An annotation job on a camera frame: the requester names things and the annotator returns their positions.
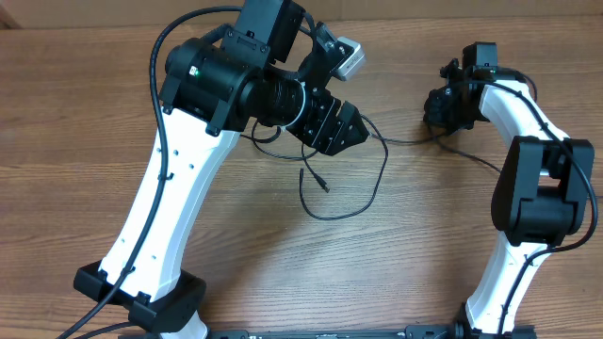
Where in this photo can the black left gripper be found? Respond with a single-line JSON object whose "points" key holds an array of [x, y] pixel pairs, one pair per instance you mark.
{"points": [[326, 111]]}

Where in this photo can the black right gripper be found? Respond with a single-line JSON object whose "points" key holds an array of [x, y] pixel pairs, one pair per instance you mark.
{"points": [[438, 116]]}

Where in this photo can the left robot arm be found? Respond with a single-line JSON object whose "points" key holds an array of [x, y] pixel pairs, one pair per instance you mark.
{"points": [[272, 65]]}

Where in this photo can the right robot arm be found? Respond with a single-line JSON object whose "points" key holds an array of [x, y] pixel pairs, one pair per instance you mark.
{"points": [[542, 190]]}

